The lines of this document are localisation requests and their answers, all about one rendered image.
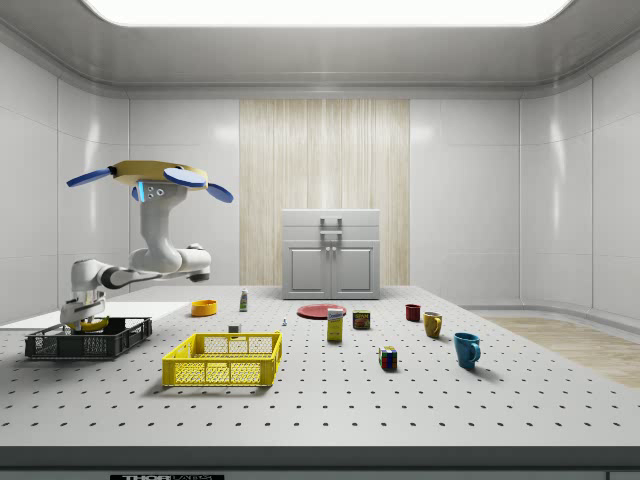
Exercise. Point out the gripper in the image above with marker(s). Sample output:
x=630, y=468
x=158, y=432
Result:
x=80, y=311

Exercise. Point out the banana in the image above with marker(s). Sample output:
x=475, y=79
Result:
x=96, y=325

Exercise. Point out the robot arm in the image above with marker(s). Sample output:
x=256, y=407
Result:
x=157, y=240

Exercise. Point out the dark grey basket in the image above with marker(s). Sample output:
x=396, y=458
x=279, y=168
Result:
x=75, y=346

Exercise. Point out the yellow bowl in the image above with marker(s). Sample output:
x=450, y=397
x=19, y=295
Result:
x=204, y=309

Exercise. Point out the yellow basket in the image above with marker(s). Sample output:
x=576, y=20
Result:
x=220, y=372

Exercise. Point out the grey cube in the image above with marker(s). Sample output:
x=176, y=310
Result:
x=234, y=329

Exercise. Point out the small white bottle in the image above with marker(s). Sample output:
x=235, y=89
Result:
x=243, y=301

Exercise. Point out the red plate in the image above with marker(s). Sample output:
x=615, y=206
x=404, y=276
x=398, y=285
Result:
x=315, y=312

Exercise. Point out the white cabinet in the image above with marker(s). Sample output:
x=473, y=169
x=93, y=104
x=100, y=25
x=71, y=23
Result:
x=330, y=260

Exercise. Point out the yellow box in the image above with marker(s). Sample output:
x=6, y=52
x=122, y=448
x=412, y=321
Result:
x=335, y=327

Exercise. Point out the flat-sided can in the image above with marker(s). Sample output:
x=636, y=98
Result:
x=361, y=320

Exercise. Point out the puzzle cube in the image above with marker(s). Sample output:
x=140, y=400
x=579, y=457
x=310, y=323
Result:
x=388, y=358

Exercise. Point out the red mug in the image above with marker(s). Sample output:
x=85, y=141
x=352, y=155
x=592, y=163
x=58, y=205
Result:
x=412, y=313

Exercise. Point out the yellow mug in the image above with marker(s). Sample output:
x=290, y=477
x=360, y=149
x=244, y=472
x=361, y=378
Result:
x=431, y=325

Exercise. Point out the blue mug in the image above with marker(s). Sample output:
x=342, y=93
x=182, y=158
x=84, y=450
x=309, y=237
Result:
x=466, y=351

